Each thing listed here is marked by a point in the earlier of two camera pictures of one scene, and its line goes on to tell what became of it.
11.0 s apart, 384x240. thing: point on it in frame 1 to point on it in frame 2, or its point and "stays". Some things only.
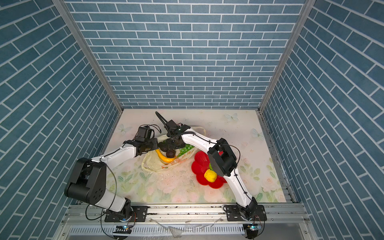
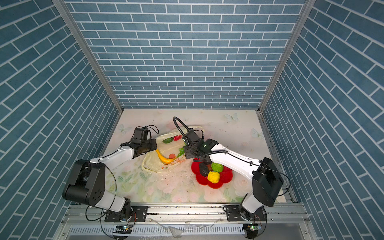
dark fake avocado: [163, 146] to [204, 169]
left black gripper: [155, 146] stays
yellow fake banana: [166, 159] stays
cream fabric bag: [152, 163] stays
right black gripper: [169, 141] to [187, 153]
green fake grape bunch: [187, 147] stays
